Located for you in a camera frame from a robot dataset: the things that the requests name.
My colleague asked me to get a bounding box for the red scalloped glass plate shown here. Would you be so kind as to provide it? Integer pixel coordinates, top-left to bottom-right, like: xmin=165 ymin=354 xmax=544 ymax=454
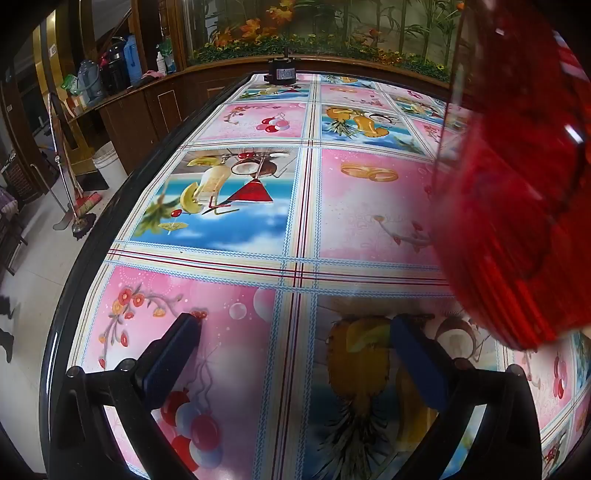
xmin=429 ymin=0 xmax=591 ymax=352

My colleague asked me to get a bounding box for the black mop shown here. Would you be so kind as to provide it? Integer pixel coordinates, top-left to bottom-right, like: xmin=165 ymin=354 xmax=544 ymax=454
xmin=51 ymin=152 xmax=98 ymax=241

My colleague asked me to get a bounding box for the small black cylindrical device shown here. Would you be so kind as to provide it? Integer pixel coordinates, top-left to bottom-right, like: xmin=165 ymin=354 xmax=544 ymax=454
xmin=264 ymin=46 xmax=300 ymax=86

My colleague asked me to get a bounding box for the black vacuum flask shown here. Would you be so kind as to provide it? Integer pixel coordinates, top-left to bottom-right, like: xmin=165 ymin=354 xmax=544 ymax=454
xmin=99 ymin=37 xmax=131 ymax=93

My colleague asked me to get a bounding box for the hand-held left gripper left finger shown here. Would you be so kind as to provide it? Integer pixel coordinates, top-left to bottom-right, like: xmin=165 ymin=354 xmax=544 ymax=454
xmin=48 ymin=312 xmax=204 ymax=480

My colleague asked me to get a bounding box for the glass artificial flower display case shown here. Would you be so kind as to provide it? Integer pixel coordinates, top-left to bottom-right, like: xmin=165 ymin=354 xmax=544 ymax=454
xmin=182 ymin=0 xmax=467 ymax=84

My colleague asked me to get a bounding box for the grey electric kettle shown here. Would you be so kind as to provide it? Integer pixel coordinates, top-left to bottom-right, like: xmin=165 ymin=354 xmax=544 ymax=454
xmin=76 ymin=60 xmax=105 ymax=104

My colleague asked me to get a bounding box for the fruit printed tablecloth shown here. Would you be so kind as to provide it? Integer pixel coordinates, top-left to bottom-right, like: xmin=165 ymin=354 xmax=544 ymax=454
xmin=69 ymin=71 xmax=591 ymax=480

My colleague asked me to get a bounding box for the broom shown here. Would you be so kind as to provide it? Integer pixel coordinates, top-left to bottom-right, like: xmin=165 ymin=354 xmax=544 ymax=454
xmin=46 ymin=92 xmax=102 ymax=217

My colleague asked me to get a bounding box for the blue water jug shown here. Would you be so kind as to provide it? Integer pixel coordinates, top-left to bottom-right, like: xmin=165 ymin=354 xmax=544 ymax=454
xmin=124 ymin=34 xmax=139 ymax=86

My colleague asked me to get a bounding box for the white plastic bucket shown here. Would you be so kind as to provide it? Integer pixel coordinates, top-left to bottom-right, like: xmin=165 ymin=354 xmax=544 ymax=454
xmin=91 ymin=142 xmax=127 ymax=185

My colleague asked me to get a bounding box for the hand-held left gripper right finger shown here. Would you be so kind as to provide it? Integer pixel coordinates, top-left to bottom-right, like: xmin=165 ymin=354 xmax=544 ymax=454
xmin=390 ymin=314 xmax=542 ymax=480

